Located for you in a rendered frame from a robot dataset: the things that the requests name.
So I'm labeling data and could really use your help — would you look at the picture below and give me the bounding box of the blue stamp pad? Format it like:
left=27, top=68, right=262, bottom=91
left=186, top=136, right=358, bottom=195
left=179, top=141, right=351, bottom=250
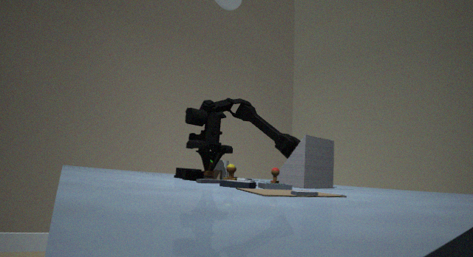
left=220, top=179, right=256, bottom=189

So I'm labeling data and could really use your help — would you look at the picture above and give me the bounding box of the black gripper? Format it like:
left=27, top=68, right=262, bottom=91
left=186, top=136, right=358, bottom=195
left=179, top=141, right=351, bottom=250
left=186, top=127, right=233, bottom=172

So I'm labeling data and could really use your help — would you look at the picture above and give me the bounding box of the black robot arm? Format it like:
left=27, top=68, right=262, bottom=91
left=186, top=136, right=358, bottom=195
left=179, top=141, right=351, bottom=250
left=185, top=98, right=301, bottom=159

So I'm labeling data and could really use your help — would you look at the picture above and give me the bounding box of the yellow-handled rubber stamp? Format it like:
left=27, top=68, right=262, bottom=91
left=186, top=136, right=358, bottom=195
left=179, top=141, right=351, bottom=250
left=223, top=165, right=237, bottom=180

